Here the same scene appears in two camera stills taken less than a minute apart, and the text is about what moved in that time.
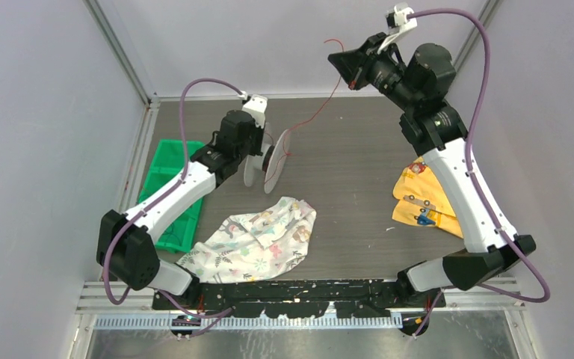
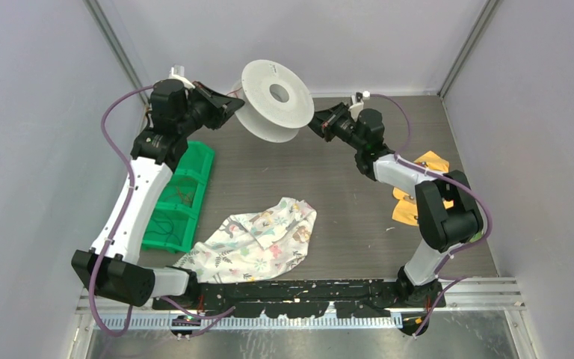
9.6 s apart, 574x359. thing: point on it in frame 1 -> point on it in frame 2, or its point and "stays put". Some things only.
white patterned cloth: [255, 246] stays put
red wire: [307, 119] -> [235, 92]
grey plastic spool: [272, 161] -> [276, 104]
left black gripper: [259, 133] -> [222, 106]
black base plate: [301, 300] stays put
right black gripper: [354, 65] -> [324, 122]
